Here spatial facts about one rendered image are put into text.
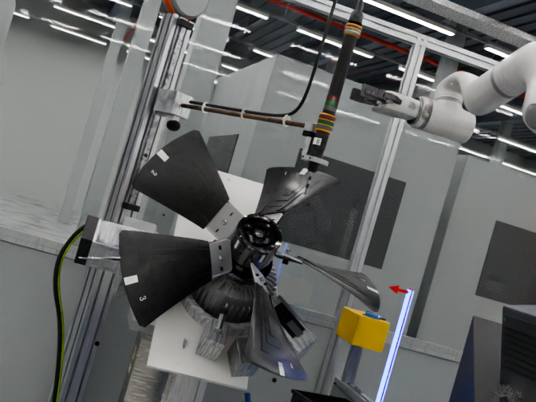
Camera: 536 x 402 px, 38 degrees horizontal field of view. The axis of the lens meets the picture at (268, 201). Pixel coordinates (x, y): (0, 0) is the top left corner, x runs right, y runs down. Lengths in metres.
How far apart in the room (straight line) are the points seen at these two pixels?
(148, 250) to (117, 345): 0.91
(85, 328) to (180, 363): 0.60
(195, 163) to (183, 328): 0.43
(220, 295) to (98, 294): 0.62
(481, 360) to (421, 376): 0.98
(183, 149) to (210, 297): 0.39
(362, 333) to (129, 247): 0.81
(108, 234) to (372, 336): 0.82
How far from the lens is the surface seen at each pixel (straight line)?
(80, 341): 2.54
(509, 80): 1.88
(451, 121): 2.10
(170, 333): 2.04
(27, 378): 2.74
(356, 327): 2.31
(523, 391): 1.52
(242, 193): 2.37
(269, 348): 1.81
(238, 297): 2.01
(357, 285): 2.02
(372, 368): 2.89
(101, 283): 2.52
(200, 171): 2.03
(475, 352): 2.01
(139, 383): 2.28
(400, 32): 2.89
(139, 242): 1.83
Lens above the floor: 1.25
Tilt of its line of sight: 2 degrees up
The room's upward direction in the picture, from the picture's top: 16 degrees clockwise
